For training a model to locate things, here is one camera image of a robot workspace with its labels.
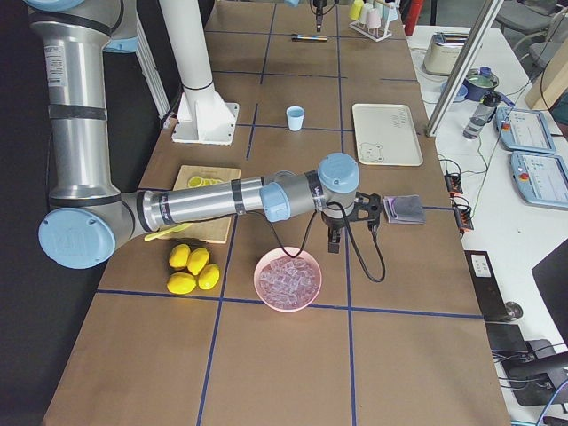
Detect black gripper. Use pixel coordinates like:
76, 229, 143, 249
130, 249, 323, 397
321, 192, 382, 254
310, 0, 340, 31

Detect steel muddler black tip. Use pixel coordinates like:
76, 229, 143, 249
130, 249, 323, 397
291, 33, 328, 43

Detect yellow plastic cup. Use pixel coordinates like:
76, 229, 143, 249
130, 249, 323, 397
349, 0, 365, 21

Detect pink plastic cup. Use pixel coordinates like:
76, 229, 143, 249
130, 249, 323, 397
360, 8, 383, 30

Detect white cup rack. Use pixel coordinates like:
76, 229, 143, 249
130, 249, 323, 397
349, 0, 400, 42

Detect pink bowl of ice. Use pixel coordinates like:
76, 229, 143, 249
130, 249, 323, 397
254, 248, 322, 313

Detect light blue plastic cup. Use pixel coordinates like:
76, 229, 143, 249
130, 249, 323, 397
286, 106, 305, 131

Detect grey purple folded cloth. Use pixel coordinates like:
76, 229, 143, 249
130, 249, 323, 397
383, 194, 426, 225

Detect red bottle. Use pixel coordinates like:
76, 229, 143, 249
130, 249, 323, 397
404, 0, 424, 36

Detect cream bear serving tray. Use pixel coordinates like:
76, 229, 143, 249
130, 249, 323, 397
351, 103, 423, 167

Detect wooden cutting board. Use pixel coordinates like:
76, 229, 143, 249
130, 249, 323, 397
160, 165, 241, 244

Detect cream toaster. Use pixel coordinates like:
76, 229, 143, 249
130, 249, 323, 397
423, 32, 469, 75

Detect black power strip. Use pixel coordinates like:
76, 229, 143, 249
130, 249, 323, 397
444, 173, 474, 235

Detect lemon slices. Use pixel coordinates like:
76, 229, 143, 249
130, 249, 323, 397
187, 176, 223, 188

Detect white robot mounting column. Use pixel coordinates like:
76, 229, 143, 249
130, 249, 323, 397
160, 0, 239, 146

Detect blue small bowl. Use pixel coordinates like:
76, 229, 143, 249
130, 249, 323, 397
439, 82, 469, 104

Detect purple saucepan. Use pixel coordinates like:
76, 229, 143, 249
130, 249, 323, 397
463, 67, 499, 101

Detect yellow plastic knife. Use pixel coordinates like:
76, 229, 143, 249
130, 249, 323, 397
144, 222, 191, 241

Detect clear water bottle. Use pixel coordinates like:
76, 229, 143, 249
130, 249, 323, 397
462, 91, 501, 139

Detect blue teach pendant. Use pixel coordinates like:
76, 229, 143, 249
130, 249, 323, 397
495, 106, 556, 154
510, 151, 567, 209

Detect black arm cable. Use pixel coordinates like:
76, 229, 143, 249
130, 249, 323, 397
248, 201, 386, 283

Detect aluminium frame post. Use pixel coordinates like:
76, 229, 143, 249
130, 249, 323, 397
424, 0, 504, 137

